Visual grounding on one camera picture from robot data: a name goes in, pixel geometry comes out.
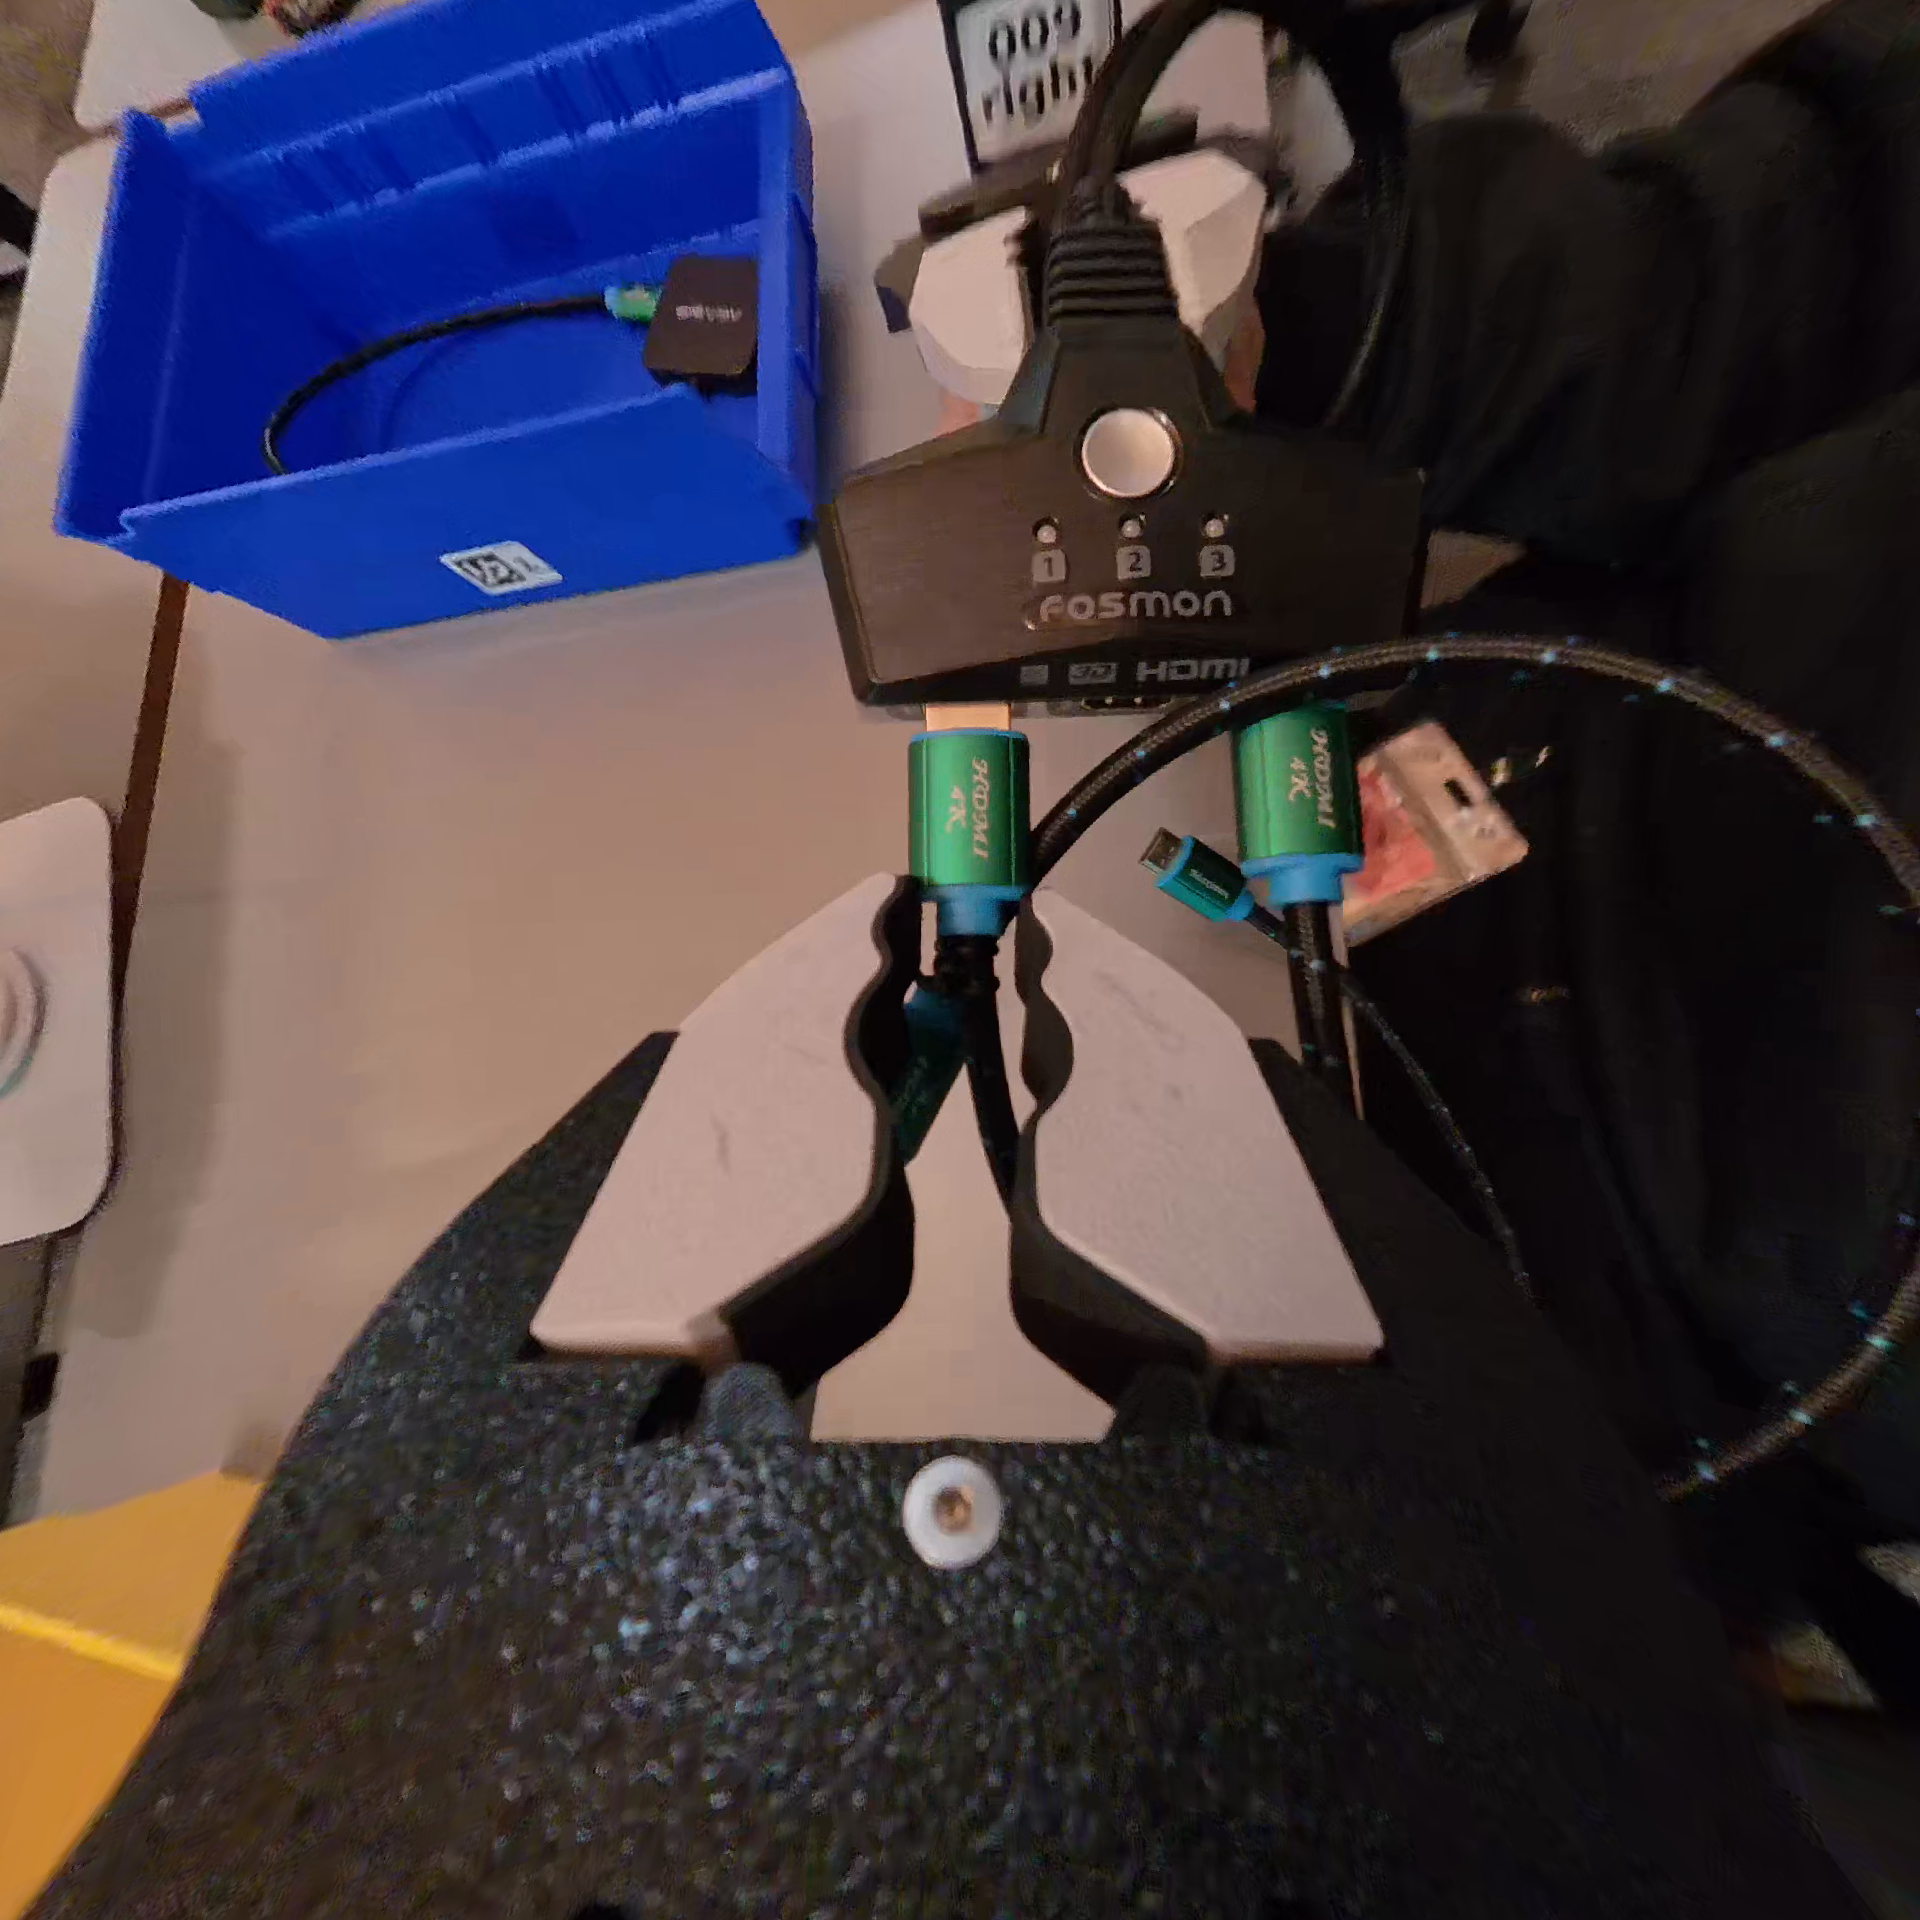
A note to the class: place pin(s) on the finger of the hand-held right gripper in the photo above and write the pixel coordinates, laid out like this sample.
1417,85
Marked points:
1208,217
974,308

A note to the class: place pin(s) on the person's dark clothing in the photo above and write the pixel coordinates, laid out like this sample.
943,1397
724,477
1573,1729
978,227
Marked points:
1651,300

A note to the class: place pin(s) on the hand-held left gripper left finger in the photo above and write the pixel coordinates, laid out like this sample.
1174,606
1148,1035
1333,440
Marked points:
674,1185

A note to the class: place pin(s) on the yellow plastic bin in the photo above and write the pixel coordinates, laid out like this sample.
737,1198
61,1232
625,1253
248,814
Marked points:
76,1576

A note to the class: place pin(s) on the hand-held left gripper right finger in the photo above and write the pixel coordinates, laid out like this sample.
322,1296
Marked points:
1199,1185

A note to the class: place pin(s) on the black HDMI switch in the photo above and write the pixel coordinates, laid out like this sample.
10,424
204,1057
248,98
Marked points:
930,569

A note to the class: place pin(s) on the blue plastic bin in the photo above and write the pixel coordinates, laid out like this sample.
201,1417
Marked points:
300,526

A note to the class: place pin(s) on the red clear plastic package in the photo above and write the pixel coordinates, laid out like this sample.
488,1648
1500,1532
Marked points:
1425,842

